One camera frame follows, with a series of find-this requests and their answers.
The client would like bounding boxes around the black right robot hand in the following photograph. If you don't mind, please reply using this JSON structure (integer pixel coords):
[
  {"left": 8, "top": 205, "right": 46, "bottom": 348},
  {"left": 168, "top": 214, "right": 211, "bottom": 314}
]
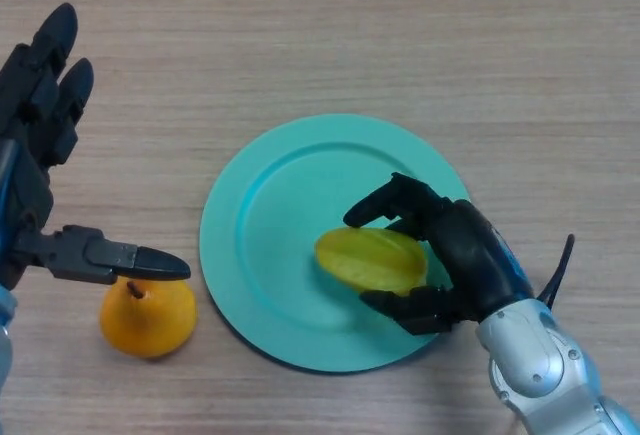
[{"left": 343, "top": 172, "right": 536, "bottom": 336}]

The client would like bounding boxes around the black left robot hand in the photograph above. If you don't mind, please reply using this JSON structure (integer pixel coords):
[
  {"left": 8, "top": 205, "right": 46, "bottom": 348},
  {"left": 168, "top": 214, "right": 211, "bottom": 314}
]
[{"left": 0, "top": 2, "right": 192, "bottom": 289}]

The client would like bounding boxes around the yellow starfruit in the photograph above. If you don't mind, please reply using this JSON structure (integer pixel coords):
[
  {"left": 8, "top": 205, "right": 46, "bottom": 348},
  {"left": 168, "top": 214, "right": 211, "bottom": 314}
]
[{"left": 313, "top": 226, "right": 429, "bottom": 298}]

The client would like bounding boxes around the teal round plate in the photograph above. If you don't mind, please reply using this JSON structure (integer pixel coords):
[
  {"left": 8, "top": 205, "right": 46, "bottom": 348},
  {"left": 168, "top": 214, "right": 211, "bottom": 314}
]
[{"left": 198, "top": 113, "right": 474, "bottom": 374}]

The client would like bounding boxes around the orange yellow pear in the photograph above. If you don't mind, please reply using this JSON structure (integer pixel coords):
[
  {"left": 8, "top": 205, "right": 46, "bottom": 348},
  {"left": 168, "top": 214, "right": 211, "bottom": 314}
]
[{"left": 98, "top": 277, "right": 198, "bottom": 360}]

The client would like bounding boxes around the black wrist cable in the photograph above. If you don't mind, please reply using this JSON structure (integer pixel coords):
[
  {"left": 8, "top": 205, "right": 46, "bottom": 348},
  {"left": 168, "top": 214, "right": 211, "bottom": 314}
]
[{"left": 542, "top": 233, "right": 576, "bottom": 309}]

